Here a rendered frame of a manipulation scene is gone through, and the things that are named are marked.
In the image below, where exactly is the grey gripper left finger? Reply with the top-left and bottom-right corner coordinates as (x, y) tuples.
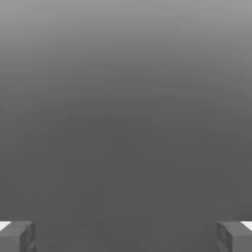
(0, 220), (37, 252)

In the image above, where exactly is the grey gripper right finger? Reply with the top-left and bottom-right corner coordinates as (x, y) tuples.
(216, 220), (252, 252)

